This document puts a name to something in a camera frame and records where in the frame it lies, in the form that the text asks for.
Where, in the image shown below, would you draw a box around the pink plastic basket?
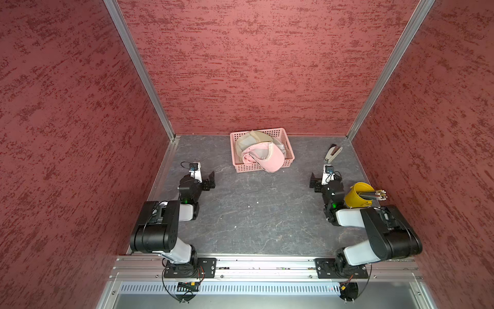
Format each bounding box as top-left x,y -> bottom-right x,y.
230,128 -> 295,173

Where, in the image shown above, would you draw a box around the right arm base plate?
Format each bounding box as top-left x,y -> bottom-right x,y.
314,258 -> 369,279

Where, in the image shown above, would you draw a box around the beige baseball cap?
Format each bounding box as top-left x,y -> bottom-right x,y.
235,131 -> 286,162

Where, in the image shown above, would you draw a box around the pens in cup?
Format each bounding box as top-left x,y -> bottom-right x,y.
358,190 -> 388,201

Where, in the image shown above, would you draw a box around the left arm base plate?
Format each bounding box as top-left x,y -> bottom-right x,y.
163,257 -> 217,280

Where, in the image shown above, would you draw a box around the yellow pen cup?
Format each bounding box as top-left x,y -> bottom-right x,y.
344,182 -> 374,209

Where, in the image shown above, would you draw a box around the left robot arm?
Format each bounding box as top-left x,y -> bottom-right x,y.
130,171 -> 217,280

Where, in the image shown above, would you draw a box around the stapler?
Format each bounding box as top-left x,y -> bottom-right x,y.
324,144 -> 342,164

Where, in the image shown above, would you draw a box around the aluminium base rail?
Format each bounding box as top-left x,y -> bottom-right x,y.
109,254 -> 424,282

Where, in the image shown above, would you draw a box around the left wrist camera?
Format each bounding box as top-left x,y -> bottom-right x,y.
189,162 -> 203,183

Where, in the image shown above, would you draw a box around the pink baseball cap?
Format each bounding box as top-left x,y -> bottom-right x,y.
241,142 -> 285,173

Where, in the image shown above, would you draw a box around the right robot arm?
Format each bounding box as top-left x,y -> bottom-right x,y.
310,172 -> 423,279

